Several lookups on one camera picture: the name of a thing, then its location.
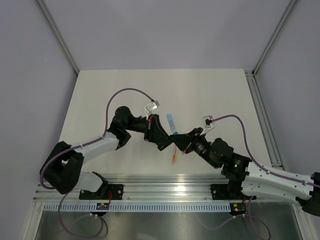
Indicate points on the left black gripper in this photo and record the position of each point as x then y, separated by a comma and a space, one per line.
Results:
155, 132

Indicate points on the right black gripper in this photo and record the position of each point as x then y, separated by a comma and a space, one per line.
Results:
185, 142

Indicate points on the yellow highlighter pen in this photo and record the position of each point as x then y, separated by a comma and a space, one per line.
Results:
175, 154

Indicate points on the thin red pen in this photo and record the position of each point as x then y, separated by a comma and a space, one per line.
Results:
172, 155

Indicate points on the light blue highlighter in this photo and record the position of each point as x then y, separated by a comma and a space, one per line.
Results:
171, 123

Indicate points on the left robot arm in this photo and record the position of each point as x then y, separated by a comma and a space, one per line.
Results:
63, 168

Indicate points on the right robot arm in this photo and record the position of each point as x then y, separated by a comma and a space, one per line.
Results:
250, 178

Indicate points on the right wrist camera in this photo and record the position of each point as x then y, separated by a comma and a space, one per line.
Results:
208, 124

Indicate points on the white slotted cable duct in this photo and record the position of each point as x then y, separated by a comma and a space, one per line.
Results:
140, 207

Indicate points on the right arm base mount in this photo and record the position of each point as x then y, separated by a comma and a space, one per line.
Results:
238, 202

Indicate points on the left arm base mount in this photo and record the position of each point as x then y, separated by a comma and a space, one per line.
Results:
113, 192

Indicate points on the aluminium side rail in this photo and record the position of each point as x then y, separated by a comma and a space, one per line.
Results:
264, 121

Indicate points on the aluminium frame post left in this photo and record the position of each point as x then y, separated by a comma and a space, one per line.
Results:
45, 11

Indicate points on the aluminium frame post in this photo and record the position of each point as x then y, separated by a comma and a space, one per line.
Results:
45, 11
285, 16

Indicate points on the aluminium frame post right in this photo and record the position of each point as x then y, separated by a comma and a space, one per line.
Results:
285, 16

